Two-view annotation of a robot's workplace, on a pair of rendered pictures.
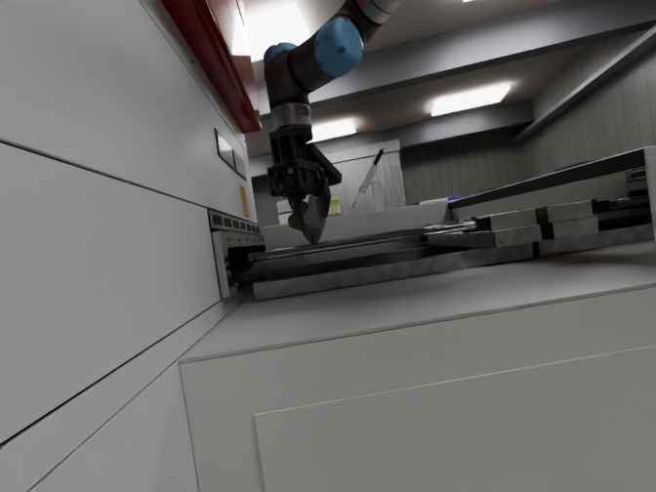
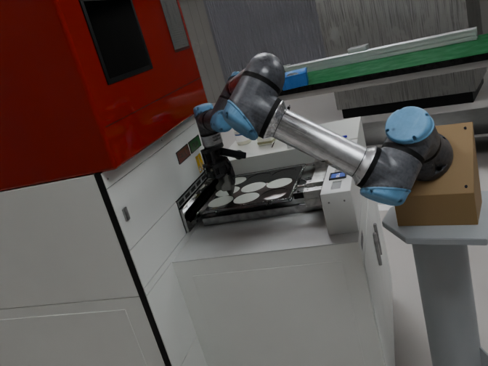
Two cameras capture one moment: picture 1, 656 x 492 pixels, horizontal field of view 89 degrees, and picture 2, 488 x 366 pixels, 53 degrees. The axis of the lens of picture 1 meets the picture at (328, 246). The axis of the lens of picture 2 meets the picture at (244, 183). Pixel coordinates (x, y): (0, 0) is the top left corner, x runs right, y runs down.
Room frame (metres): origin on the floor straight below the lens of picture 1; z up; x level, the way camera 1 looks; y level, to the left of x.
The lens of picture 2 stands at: (-0.99, -0.72, 1.51)
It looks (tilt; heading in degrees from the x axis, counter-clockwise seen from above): 18 degrees down; 23
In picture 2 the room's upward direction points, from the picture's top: 15 degrees counter-clockwise
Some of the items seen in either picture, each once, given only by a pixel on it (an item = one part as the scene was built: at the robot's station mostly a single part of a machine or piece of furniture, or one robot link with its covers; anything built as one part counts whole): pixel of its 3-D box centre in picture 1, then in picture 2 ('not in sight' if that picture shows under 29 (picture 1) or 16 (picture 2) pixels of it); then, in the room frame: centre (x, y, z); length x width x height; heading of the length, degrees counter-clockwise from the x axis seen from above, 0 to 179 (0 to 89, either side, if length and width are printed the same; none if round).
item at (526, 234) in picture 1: (468, 237); (322, 183); (0.74, -0.31, 0.87); 0.36 x 0.08 x 0.03; 3
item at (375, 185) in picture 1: (369, 188); not in sight; (0.96, -0.14, 1.03); 0.06 x 0.04 x 0.13; 93
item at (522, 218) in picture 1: (508, 220); (315, 192); (0.58, -0.32, 0.89); 0.08 x 0.03 x 0.03; 93
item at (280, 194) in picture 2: not in sight; (253, 187); (0.71, -0.05, 0.90); 0.34 x 0.34 x 0.01; 3
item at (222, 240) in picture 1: (248, 257); (203, 197); (0.68, 0.16, 0.89); 0.44 x 0.02 x 0.10; 3
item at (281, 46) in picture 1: (287, 80); (206, 119); (0.63, 0.03, 1.21); 0.09 x 0.08 x 0.11; 48
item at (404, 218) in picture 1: (364, 237); (293, 154); (1.10, -0.12, 0.89); 0.62 x 0.35 x 0.14; 93
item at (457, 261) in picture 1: (394, 269); (265, 212); (0.59, -0.11, 0.84); 0.50 x 0.02 x 0.03; 93
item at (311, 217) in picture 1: (311, 220); (226, 186); (0.62, 0.02, 0.95); 0.06 x 0.03 x 0.09; 148
